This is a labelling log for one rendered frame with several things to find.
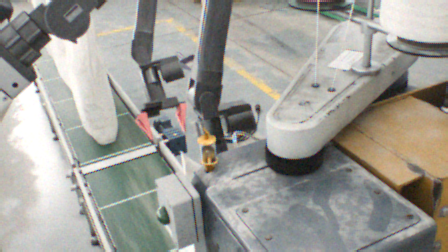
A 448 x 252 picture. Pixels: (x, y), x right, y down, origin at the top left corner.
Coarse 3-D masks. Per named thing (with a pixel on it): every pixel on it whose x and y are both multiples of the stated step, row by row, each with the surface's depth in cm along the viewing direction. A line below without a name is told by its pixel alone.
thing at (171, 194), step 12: (156, 180) 75; (168, 180) 75; (180, 180) 75; (168, 192) 72; (180, 192) 72; (192, 192) 72; (168, 204) 71; (180, 204) 70; (192, 204) 71; (180, 216) 71; (192, 216) 72; (180, 228) 72; (192, 228) 73; (180, 240) 73; (192, 240) 74
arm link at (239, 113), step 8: (200, 96) 99; (208, 96) 99; (200, 104) 99; (208, 104) 100; (216, 104) 100; (224, 104) 106; (232, 104) 105; (240, 104) 104; (248, 104) 105; (200, 112) 103; (208, 112) 100; (216, 112) 101; (232, 112) 104; (240, 112) 105; (248, 112) 105; (232, 120) 104; (240, 120) 104; (248, 120) 105; (232, 128) 104; (240, 128) 105; (248, 128) 105
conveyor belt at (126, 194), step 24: (120, 168) 249; (144, 168) 247; (168, 168) 246; (96, 192) 232; (120, 192) 231; (144, 192) 230; (120, 216) 216; (144, 216) 215; (120, 240) 202; (144, 240) 201; (168, 240) 200
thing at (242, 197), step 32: (224, 160) 77; (256, 160) 76; (352, 160) 75; (224, 192) 70; (256, 192) 70; (288, 192) 69; (320, 192) 68; (352, 192) 68; (384, 192) 67; (224, 224) 66; (256, 224) 64; (288, 224) 63; (320, 224) 63; (352, 224) 62; (384, 224) 62; (416, 224) 62
